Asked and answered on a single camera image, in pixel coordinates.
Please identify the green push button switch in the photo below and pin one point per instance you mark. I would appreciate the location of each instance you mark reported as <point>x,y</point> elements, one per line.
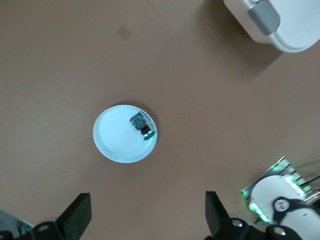
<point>141,125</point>

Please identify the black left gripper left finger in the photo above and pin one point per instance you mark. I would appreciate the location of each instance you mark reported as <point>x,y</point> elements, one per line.
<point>72,220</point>

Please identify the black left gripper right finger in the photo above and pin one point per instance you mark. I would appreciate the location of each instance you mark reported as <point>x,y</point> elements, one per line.
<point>220,220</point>

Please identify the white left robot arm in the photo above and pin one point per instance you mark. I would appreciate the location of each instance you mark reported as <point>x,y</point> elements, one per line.
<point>270,190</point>

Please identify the light blue round plate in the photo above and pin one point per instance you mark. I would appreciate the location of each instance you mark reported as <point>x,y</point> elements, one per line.
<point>115,140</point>

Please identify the white lidded storage box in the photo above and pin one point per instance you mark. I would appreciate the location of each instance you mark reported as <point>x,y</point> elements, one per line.
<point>295,32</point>

